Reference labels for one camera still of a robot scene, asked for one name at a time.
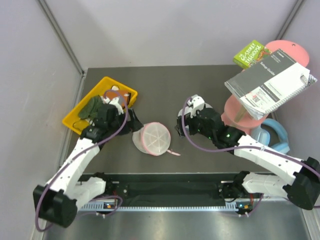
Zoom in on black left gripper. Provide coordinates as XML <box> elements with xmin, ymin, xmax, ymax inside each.
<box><xmin>108</xmin><ymin>108</ymin><xmax>143</xmax><ymax>137</ymax></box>

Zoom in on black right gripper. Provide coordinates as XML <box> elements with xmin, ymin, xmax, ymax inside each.
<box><xmin>174</xmin><ymin>111</ymin><xmax>215</xmax><ymax>141</ymax></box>

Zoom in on pink-zippered round laundry bag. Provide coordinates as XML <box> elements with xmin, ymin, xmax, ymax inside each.
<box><xmin>132</xmin><ymin>122</ymin><xmax>180</xmax><ymax>156</ymax></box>

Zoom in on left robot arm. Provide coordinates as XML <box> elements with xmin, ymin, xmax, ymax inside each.
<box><xmin>32</xmin><ymin>103</ymin><xmax>143</xmax><ymax>231</ymax></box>

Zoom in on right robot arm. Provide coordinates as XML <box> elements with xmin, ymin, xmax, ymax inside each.
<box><xmin>175</xmin><ymin>107</ymin><xmax>320</xmax><ymax>210</ymax></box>

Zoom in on orange bra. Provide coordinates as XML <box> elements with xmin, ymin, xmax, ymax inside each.
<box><xmin>102</xmin><ymin>90</ymin><xmax>132</xmax><ymax>109</ymax></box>

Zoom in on green bra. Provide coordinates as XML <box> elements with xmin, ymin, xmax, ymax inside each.
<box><xmin>72</xmin><ymin>95</ymin><xmax>104</xmax><ymax>131</ymax></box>

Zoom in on pink tiered stand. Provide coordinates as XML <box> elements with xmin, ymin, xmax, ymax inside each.
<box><xmin>221</xmin><ymin>40</ymin><xmax>310</xmax><ymax>133</ymax></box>

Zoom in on yellow plastic tray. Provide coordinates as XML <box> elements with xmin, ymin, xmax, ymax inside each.
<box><xmin>62</xmin><ymin>76</ymin><xmax>138</xmax><ymax>135</ymax></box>

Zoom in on blue headphones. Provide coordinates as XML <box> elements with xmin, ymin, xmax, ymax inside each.
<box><xmin>250</xmin><ymin>118</ymin><xmax>290</xmax><ymax>154</ymax></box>

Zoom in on green treehouse book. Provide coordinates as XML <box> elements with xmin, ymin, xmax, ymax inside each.
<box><xmin>233</xmin><ymin>40</ymin><xmax>272</xmax><ymax>70</ymax></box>

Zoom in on grey setup guide booklet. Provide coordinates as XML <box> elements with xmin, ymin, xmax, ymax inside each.
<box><xmin>224</xmin><ymin>49</ymin><xmax>318</xmax><ymax>119</ymax></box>

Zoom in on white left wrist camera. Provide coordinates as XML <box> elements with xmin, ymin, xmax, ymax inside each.
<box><xmin>100</xmin><ymin>96</ymin><xmax>124</xmax><ymax>115</ymax></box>

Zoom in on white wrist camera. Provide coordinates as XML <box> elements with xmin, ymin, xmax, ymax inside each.
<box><xmin>100</xmin><ymin>96</ymin><xmax>124</xmax><ymax>115</ymax></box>
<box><xmin>187</xmin><ymin>94</ymin><xmax>205</xmax><ymax>118</ymax></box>

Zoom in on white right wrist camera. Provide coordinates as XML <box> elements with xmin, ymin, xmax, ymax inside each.
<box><xmin>187</xmin><ymin>94</ymin><xmax>205</xmax><ymax>118</ymax></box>

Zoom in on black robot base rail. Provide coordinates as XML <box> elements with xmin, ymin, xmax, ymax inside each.
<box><xmin>104</xmin><ymin>173</ymin><xmax>250</xmax><ymax>208</ymax></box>

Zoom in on grey slotted cable duct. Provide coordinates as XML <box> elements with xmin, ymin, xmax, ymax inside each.
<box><xmin>79</xmin><ymin>201</ymin><xmax>253</xmax><ymax>213</ymax></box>

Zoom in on grey aluminium corner post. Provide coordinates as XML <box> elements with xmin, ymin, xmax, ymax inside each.
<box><xmin>37</xmin><ymin>0</ymin><xmax>87</xmax><ymax>77</ymax></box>

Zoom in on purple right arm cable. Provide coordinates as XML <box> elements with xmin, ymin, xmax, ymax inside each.
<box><xmin>181</xmin><ymin>98</ymin><xmax>320</xmax><ymax>176</ymax></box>

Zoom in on right aluminium corner post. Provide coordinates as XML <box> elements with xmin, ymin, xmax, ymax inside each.
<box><xmin>275</xmin><ymin>0</ymin><xmax>306</xmax><ymax>40</ymax></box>

